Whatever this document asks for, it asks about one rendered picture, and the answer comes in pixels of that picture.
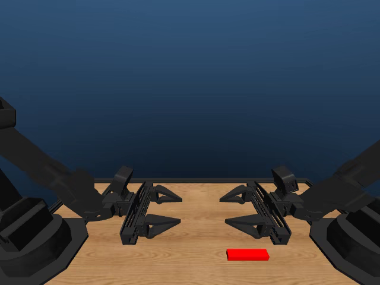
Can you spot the thin red peg bar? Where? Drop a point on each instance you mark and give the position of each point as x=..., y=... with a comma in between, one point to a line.
x=248, y=254

